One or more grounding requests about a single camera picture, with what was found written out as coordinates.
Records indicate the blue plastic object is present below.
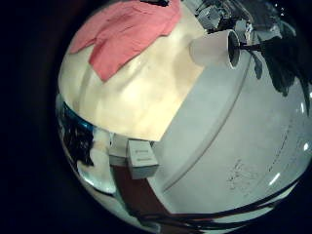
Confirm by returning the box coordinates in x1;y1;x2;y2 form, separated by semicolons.
62;102;95;130

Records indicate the orange button-up shirt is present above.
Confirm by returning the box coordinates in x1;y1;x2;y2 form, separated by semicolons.
67;0;183;83

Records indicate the grey cardboard box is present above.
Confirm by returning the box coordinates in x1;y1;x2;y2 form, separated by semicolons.
127;139;160;180

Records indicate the small white box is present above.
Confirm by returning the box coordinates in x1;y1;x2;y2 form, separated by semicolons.
108;135;130;167

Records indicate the black bulky object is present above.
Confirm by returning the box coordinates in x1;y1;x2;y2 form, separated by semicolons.
62;123;96;168

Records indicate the dark green leafy plant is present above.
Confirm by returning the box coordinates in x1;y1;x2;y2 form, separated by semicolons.
240;19;312;115

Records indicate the white rounded object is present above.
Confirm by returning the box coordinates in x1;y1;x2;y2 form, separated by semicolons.
77;136;117;195

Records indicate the black cable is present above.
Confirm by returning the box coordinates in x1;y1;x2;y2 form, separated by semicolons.
152;206;281;230

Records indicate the grey metal equipment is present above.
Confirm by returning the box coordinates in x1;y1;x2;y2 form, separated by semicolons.
195;3;236;33

